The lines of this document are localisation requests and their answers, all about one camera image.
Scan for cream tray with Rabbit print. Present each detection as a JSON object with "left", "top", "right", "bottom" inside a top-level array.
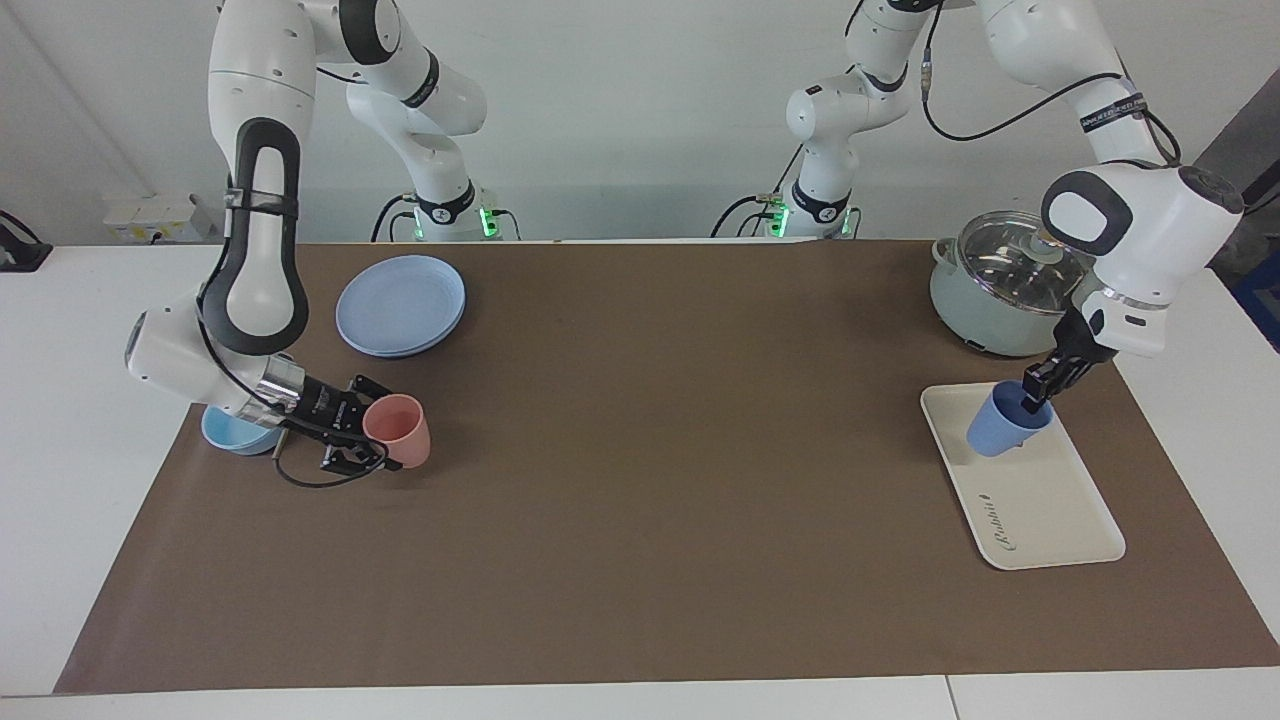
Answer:
[{"left": 919, "top": 381, "right": 1127, "bottom": 571}]

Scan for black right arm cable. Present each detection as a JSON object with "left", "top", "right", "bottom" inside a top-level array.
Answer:
[{"left": 195, "top": 300, "right": 389, "bottom": 489}]

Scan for black base cable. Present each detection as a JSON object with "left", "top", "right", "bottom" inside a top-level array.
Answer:
[
  {"left": 710, "top": 145, "right": 807, "bottom": 239},
  {"left": 370, "top": 193, "right": 417, "bottom": 243}
]

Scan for pink plastic cup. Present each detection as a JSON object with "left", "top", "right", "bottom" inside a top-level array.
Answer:
[{"left": 362, "top": 393, "right": 432, "bottom": 470}]

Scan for blue plastic cup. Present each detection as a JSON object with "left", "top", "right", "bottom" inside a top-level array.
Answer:
[{"left": 966, "top": 380, "right": 1055, "bottom": 458}]

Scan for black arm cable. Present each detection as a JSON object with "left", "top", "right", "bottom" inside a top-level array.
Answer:
[
  {"left": 195, "top": 300, "right": 389, "bottom": 489},
  {"left": 918, "top": 0, "right": 1183, "bottom": 167}
]

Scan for blue background object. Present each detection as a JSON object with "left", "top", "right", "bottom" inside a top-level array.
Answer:
[{"left": 1235, "top": 250, "right": 1280, "bottom": 351}]

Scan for pale green pot, glass lid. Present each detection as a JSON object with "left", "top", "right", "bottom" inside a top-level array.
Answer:
[{"left": 929, "top": 210, "right": 1101, "bottom": 358}]

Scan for brown paper table mat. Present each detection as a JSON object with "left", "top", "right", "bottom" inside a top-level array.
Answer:
[{"left": 52, "top": 240, "right": 1280, "bottom": 696}]

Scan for black left base cable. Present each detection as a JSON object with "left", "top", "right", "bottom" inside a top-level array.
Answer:
[{"left": 710, "top": 145, "right": 807, "bottom": 239}]

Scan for lavender blue plate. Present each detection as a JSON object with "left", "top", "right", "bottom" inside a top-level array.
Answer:
[{"left": 335, "top": 254, "right": 468, "bottom": 359}]

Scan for white background boxes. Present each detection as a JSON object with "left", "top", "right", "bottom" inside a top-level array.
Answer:
[{"left": 103, "top": 193, "right": 216, "bottom": 244}]

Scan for black right base cable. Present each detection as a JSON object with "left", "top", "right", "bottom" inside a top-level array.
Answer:
[{"left": 370, "top": 193, "right": 417, "bottom": 243}]

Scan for black background object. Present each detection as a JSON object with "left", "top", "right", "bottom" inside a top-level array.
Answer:
[{"left": 0, "top": 210, "right": 53, "bottom": 273}]

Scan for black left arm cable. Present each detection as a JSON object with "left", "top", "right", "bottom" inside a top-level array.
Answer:
[{"left": 918, "top": 0, "right": 1183, "bottom": 167}]

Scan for light blue bowl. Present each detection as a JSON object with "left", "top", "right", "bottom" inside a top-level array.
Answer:
[{"left": 201, "top": 403, "right": 286, "bottom": 457}]

